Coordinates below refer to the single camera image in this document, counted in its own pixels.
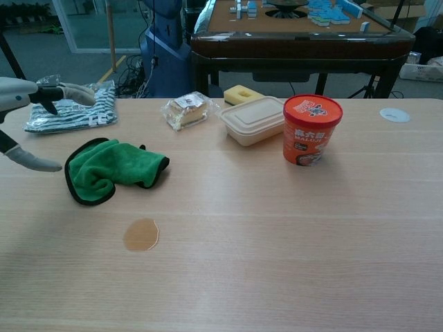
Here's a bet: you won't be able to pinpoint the cardboard box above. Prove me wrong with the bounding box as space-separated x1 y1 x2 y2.
366 0 428 34

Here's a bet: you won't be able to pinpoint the blue machine base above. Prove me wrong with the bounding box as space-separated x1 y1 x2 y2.
139 0 195 98

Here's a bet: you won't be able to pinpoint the grey round cable grommet cap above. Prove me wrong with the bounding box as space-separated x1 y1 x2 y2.
379 107 411 123

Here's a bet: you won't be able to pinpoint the tangle of floor cables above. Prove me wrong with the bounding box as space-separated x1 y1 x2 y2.
116 53 152 98

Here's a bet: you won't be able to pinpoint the green microfibre cloth black trim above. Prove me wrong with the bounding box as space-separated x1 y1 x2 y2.
64 137 170 205

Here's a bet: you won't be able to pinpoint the black tripod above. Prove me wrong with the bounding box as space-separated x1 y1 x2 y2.
347 74 380 100

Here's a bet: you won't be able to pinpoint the white plastic basket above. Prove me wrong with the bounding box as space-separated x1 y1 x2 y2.
399 62 443 83

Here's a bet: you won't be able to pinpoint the wooden pole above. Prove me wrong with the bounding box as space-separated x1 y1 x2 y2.
105 0 118 73

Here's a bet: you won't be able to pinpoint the brown liquid spill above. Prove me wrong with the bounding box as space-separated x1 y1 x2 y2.
123 218 161 252

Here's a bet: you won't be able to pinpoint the striped garment in plastic bag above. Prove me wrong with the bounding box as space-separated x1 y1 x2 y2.
24 74 120 135

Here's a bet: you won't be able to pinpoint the black mahjong table centre dome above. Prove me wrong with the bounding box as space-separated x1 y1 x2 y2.
264 0 309 18

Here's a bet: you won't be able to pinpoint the black bag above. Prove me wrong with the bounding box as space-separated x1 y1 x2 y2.
413 26 443 65

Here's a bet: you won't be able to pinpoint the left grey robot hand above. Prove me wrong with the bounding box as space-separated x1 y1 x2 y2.
0 76 97 173

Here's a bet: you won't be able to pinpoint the orange instant noodle cup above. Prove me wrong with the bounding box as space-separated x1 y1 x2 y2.
282 94 343 167

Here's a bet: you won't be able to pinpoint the dark wooden mahjong table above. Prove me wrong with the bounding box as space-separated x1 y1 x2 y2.
190 0 416 100

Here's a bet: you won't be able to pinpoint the glass door with white frame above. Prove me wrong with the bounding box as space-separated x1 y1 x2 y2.
51 0 153 55

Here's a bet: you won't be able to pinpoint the black slanted table leg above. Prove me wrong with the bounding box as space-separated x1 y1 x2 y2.
0 30 27 81

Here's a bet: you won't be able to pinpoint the yellow sponge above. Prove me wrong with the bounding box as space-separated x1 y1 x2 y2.
223 84 264 106

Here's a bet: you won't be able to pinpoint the pile of blue mahjong tiles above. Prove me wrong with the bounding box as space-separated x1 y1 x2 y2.
307 0 363 28

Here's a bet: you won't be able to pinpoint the upright blue mahjong tiles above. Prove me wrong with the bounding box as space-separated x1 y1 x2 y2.
228 0 257 18

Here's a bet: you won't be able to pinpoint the beige lidded food container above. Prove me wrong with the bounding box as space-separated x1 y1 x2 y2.
219 95 287 148

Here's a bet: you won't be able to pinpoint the wrapped cake slice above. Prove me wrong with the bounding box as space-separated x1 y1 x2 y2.
159 91 222 132

